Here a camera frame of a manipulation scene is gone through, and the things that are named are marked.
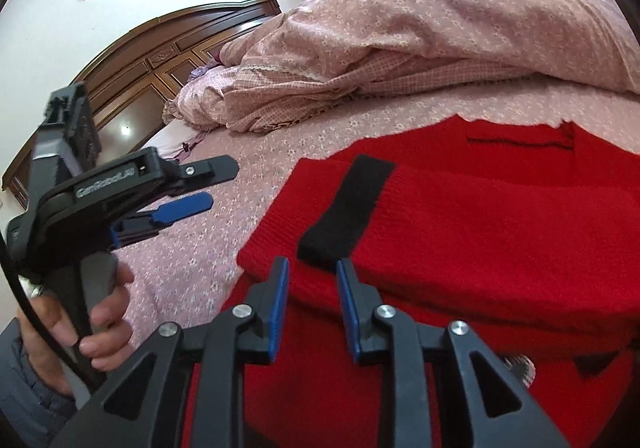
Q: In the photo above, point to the pink floral bed sheet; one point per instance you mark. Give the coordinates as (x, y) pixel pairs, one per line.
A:
(210, 238)

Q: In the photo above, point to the pink floral pillow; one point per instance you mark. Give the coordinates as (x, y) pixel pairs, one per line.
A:
(197, 98)

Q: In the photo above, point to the pink floral duvet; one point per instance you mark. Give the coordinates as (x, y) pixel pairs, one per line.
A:
(425, 28)

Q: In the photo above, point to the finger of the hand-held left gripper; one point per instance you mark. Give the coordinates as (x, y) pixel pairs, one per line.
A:
(185, 208)
(215, 168)

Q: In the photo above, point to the red knitted sweater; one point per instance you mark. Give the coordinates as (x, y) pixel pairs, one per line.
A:
(475, 238)

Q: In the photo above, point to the person's left hand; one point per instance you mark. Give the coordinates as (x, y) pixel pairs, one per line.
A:
(107, 315)

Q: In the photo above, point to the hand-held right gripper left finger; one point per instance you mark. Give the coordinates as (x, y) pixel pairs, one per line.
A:
(278, 308)

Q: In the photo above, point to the dark wooden headboard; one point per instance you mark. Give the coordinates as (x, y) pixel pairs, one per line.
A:
(150, 43)

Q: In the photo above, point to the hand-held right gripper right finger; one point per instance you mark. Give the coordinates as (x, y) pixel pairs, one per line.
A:
(350, 308)

